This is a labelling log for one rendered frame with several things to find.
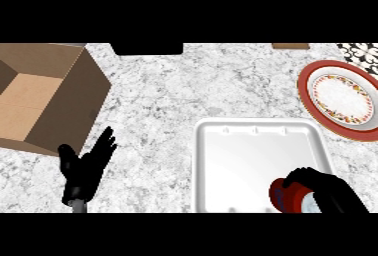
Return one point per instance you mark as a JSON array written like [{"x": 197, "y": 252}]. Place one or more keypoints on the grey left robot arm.
[{"x": 80, "y": 207}]

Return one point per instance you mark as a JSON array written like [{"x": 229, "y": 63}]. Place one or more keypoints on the red rimmed patterned plate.
[{"x": 341, "y": 100}]

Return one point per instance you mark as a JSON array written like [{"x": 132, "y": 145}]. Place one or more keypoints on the black white patterned cloth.
[{"x": 362, "y": 55}]

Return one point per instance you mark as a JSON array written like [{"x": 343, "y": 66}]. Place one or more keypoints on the red can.
[{"x": 290, "y": 198}]

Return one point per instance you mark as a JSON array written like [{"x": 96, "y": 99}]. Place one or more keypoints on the brown wooden block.
[{"x": 290, "y": 46}]

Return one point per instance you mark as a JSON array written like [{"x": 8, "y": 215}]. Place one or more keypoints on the brown cardboard box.
[{"x": 49, "y": 96}]

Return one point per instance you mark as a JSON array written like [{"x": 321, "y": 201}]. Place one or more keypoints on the white tray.
[{"x": 256, "y": 160}]

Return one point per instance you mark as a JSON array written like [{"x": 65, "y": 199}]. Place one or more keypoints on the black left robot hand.
[{"x": 83, "y": 170}]

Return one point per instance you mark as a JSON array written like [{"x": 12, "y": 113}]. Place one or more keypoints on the black appliance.
[{"x": 146, "y": 48}]

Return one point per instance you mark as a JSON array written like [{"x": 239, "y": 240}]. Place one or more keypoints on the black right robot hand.
[{"x": 334, "y": 193}]

